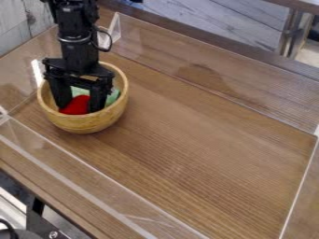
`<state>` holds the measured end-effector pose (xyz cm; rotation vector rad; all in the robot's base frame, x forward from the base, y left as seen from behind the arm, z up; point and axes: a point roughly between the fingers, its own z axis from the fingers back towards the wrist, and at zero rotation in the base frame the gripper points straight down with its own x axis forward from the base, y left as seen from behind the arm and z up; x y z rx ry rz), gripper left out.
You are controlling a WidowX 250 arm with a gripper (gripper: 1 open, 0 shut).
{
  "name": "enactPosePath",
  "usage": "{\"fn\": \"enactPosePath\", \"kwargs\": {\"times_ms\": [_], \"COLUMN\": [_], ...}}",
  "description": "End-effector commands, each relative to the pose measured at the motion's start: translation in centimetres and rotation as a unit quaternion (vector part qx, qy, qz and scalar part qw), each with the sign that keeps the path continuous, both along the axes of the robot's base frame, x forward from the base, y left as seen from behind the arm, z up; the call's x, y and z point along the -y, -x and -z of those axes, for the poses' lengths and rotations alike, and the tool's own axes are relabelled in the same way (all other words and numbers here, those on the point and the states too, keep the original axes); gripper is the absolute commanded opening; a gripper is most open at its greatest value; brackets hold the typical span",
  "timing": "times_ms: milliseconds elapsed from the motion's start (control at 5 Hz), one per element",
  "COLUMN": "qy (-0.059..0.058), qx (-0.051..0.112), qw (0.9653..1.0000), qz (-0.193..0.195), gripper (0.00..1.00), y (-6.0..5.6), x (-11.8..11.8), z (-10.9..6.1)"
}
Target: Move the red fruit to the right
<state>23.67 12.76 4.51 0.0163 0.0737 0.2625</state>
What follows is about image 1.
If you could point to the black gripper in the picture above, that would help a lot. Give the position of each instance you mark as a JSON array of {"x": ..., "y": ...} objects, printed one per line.
[{"x": 78, "y": 69}]

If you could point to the clear acrylic corner bracket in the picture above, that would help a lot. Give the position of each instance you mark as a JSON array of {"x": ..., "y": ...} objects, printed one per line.
[{"x": 110, "y": 33}]

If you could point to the black table frame bracket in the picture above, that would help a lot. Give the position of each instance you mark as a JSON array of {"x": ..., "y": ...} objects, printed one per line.
[{"x": 38, "y": 224}]

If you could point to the wooden bowl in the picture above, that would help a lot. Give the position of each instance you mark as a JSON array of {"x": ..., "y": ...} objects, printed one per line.
[{"x": 94, "y": 122}]

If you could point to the green rectangular block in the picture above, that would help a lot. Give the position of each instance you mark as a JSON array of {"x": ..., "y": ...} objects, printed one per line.
[{"x": 113, "y": 96}]

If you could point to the metal table leg background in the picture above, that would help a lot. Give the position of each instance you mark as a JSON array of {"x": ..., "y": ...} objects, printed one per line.
[{"x": 296, "y": 33}]

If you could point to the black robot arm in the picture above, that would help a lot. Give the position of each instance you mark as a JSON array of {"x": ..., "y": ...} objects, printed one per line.
[{"x": 75, "y": 17}]

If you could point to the clear acrylic front barrier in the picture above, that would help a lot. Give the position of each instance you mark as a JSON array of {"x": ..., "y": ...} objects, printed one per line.
[{"x": 97, "y": 202}]

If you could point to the red strawberry toy green leaves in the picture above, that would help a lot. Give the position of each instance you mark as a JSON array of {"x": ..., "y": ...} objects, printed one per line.
[{"x": 78, "y": 106}]

